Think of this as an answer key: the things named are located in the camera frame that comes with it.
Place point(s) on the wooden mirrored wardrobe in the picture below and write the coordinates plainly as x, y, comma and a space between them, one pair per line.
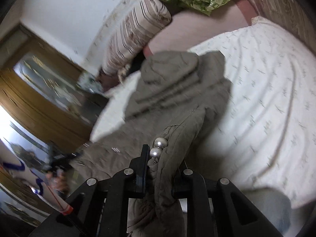
39, 90

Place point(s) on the olive quilted puffer jacket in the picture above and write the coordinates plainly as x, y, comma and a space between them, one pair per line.
180, 96

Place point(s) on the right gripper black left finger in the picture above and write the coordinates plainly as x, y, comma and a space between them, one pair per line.
100, 208

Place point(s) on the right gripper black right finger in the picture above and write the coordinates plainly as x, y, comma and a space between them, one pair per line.
218, 208

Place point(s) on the pink bed sheet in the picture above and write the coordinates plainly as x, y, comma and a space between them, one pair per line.
190, 27

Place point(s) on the striped floral beige pillow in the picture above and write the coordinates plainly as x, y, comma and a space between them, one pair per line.
146, 19

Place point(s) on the dark brown garment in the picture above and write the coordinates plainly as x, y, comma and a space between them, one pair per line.
107, 81

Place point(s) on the white leaf-print duvet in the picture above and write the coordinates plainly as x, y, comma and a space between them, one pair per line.
266, 136

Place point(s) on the person's left hand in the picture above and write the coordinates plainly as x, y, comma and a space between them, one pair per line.
59, 183

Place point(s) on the left forearm patterned sleeve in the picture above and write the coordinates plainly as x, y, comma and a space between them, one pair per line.
17, 169

